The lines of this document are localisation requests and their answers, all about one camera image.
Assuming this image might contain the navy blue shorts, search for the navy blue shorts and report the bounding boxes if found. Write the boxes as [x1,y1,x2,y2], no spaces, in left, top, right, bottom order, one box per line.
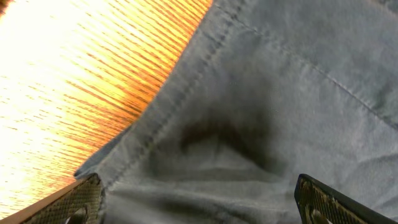
[75,0,397,223]

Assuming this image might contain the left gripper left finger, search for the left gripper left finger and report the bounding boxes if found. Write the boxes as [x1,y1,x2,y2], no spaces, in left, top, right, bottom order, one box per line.
[1,174,103,224]

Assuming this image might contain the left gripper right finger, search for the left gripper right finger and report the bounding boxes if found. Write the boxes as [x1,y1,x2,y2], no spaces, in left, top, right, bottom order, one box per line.
[294,174,397,224]

